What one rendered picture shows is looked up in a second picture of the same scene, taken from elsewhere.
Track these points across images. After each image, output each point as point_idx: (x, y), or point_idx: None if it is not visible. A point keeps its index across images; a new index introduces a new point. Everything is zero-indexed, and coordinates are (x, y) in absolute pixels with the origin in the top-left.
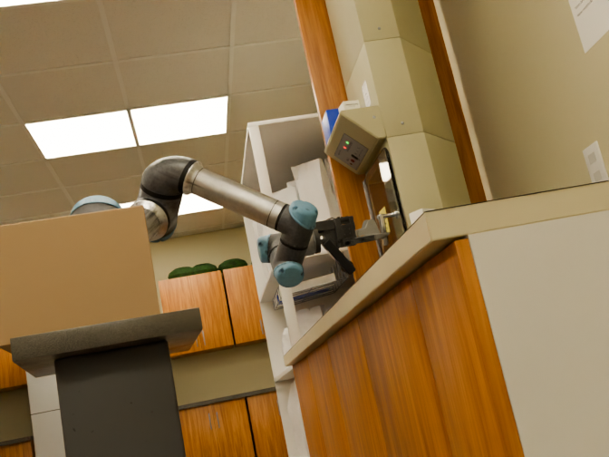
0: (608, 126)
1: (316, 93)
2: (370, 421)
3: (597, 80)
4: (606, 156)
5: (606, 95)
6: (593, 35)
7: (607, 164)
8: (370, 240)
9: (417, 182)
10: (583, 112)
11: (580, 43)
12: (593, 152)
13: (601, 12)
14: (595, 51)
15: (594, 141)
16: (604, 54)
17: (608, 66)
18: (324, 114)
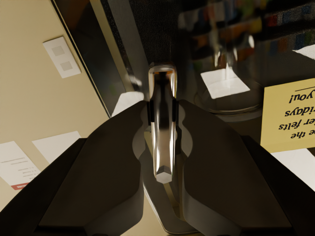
0: (48, 85)
1: None
2: None
3: (63, 114)
4: (50, 65)
5: (52, 104)
6: (67, 137)
7: (48, 58)
8: (57, 161)
9: None
10: (81, 98)
11: (82, 136)
12: (64, 70)
13: (59, 145)
14: (65, 129)
15: (62, 77)
16: (56, 126)
17: (51, 119)
18: None
